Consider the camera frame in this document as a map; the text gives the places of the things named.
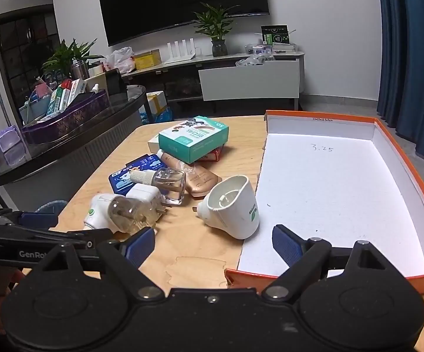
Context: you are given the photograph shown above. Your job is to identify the purple tray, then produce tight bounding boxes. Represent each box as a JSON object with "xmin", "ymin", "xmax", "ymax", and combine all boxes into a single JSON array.
[{"xmin": 21, "ymin": 89, "xmax": 110, "ymax": 145}]

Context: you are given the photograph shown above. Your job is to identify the purple plastic container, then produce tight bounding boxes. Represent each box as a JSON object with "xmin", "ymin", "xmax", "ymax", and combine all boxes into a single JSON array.
[{"xmin": 0, "ymin": 125, "xmax": 27, "ymax": 165}]

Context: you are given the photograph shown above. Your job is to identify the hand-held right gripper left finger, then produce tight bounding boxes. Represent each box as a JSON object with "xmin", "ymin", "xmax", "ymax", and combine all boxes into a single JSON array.
[{"xmin": 32, "ymin": 226, "xmax": 165, "ymax": 299}]

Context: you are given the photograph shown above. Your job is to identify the white plug adapter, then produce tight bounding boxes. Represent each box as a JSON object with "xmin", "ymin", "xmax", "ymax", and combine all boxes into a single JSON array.
[{"xmin": 126, "ymin": 184, "xmax": 170, "ymax": 218}]

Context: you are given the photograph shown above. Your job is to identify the cardboard parcel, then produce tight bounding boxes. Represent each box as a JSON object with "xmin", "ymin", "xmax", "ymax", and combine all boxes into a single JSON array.
[{"xmin": 144, "ymin": 91, "xmax": 168, "ymax": 116}]

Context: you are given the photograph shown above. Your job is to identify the yellow box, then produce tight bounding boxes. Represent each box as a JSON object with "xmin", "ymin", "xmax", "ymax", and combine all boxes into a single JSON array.
[{"xmin": 134, "ymin": 49, "xmax": 162, "ymax": 70}]

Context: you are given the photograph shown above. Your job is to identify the teal carton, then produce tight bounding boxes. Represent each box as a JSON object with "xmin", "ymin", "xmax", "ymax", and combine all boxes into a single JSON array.
[{"xmin": 158, "ymin": 115, "xmax": 229, "ymax": 164}]

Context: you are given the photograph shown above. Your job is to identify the tan cream tube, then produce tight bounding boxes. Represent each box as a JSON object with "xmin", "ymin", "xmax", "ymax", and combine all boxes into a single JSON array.
[{"xmin": 156, "ymin": 149, "xmax": 223, "ymax": 199}]

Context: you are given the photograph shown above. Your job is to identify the television cabinet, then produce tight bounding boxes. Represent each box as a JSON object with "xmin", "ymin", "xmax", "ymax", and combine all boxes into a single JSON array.
[{"xmin": 122, "ymin": 49, "xmax": 306, "ymax": 112}]

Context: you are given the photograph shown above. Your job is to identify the blue bag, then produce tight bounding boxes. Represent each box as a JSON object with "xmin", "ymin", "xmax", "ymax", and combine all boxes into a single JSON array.
[{"xmin": 138, "ymin": 106, "xmax": 174, "ymax": 123}]

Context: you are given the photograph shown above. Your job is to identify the blue bin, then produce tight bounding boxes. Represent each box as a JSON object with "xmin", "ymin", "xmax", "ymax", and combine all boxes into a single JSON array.
[{"xmin": 34, "ymin": 200, "xmax": 67, "ymax": 215}]

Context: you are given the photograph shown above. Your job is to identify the clear packets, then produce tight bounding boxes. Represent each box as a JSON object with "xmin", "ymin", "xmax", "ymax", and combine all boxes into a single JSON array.
[{"xmin": 245, "ymin": 43, "xmax": 273, "ymax": 55}]

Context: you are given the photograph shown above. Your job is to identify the white plastic bag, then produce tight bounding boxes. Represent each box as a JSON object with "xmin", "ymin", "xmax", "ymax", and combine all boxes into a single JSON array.
[{"xmin": 105, "ymin": 46, "xmax": 136, "ymax": 74}]

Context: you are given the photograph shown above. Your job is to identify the glass vase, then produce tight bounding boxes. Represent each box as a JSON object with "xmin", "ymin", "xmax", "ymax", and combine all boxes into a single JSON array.
[{"xmin": 211, "ymin": 38, "xmax": 228, "ymax": 58}]

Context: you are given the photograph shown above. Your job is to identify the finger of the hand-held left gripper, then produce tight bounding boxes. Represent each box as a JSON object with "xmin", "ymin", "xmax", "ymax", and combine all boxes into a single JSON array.
[
  {"xmin": 50, "ymin": 228, "xmax": 114, "ymax": 244},
  {"xmin": 0, "ymin": 208, "xmax": 59, "ymax": 230}
]

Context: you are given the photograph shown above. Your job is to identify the white red carton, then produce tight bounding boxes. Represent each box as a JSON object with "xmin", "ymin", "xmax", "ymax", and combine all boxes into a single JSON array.
[{"xmin": 67, "ymin": 78, "xmax": 88, "ymax": 105}]

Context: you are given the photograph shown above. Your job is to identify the clear plastic bags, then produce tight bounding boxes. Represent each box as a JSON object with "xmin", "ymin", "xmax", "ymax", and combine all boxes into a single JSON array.
[{"xmin": 236, "ymin": 53, "xmax": 276, "ymax": 67}]

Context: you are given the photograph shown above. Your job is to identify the black television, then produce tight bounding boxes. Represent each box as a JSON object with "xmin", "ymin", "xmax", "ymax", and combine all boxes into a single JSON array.
[{"xmin": 95, "ymin": 0, "xmax": 270, "ymax": 48}]

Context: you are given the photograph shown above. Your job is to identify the white green carton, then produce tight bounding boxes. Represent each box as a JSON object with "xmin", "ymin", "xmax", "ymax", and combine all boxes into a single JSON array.
[{"xmin": 46, "ymin": 86, "xmax": 69, "ymax": 116}]

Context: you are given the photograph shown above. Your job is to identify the leafy green plant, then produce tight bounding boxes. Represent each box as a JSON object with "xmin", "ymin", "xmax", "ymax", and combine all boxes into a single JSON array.
[{"xmin": 41, "ymin": 38, "xmax": 106, "ymax": 79}]

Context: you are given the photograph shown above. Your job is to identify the blue box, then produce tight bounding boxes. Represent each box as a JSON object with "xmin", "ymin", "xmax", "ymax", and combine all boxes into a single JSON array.
[{"xmin": 108, "ymin": 155, "xmax": 166, "ymax": 196}]

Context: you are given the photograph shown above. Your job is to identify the blue curtain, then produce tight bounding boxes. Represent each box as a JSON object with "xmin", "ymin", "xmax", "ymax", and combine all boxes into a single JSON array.
[{"xmin": 375, "ymin": 0, "xmax": 424, "ymax": 180}]

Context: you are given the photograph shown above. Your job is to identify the white vaporizer heater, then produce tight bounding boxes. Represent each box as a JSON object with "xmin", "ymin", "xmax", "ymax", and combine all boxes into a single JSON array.
[{"xmin": 196, "ymin": 175, "xmax": 261, "ymax": 241}]

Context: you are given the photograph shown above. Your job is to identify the white router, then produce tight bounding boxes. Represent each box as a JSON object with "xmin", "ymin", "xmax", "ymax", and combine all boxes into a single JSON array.
[{"xmin": 166, "ymin": 38, "xmax": 203, "ymax": 64}]

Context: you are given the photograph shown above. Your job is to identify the orange cardboard box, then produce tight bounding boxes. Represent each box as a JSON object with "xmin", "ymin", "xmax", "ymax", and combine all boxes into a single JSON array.
[{"xmin": 224, "ymin": 110, "xmax": 424, "ymax": 294}]

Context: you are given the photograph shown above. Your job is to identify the glass bottle with beige cap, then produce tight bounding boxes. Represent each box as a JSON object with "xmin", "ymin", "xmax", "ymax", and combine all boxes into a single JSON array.
[{"xmin": 129, "ymin": 167, "xmax": 187, "ymax": 206}]

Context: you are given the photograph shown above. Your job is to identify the white vaporizer with glass bottle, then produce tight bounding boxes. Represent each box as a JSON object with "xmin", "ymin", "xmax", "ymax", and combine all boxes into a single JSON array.
[{"xmin": 83, "ymin": 192, "xmax": 158, "ymax": 234}]

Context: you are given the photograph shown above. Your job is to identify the dark glass door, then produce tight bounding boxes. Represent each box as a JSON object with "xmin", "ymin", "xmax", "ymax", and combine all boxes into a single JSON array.
[{"xmin": 0, "ymin": 4, "xmax": 60, "ymax": 125}]

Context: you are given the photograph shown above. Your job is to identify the red card box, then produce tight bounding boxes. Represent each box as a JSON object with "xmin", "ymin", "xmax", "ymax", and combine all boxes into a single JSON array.
[{"xmin": 193, "ymin": 146, "xmax": 223, "ymax": 163}]

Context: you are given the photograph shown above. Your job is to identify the steel cup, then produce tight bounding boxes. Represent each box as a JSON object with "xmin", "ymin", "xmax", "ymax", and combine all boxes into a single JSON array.
[{"xmin": 70, "ymin": 60, "xmax": 89, "ymax": 80}]

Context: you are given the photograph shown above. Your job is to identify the green bamboo plant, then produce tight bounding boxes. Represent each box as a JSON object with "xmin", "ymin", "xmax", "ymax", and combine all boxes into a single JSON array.
[{"xmin": 192, "ymin": 2, "xmax": 240, "ymax": 42}]

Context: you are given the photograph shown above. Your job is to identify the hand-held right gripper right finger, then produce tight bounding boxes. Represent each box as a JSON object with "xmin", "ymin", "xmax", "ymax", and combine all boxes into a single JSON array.
[{"xmin": 261, "ymin": 224, "xmax": 399, "ymax": 299}]

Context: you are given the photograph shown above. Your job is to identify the dark box with green print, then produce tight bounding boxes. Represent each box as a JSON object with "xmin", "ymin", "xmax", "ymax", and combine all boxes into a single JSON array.
[{"xmin": 261, "ymin": 25, "xmax": 290, "ymax": 45}]

